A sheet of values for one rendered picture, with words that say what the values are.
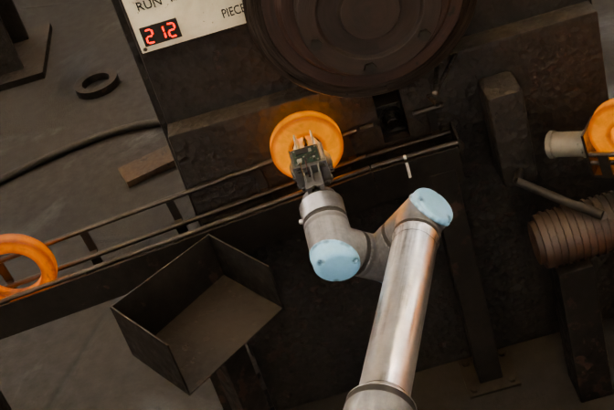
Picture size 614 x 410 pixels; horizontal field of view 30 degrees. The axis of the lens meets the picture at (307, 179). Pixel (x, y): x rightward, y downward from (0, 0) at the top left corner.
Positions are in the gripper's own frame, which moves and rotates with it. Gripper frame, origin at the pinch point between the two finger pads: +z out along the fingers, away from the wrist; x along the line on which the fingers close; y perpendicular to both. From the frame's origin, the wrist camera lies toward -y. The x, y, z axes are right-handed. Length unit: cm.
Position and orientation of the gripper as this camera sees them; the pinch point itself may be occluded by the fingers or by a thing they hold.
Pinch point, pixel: (304, 138)
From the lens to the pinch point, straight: 245.6
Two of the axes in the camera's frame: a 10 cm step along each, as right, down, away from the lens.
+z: -1.8, -7.4, 6.5
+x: -9.6, 2.7, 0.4
